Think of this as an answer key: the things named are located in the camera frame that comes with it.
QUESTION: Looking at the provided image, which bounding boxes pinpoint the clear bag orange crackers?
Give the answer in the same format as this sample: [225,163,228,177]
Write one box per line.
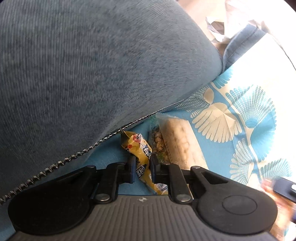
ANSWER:
[261,179,295,240]

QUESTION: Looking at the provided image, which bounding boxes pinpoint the clear rice cake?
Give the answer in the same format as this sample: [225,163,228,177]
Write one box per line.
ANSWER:
[156,113,208,170]

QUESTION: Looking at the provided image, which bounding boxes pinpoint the yellow snack packet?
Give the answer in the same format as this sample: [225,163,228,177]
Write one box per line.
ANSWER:
[121,131,168,195]

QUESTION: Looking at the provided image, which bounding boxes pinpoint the green nut snack packet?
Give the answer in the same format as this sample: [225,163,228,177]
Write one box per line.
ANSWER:
[148,116,171,163]

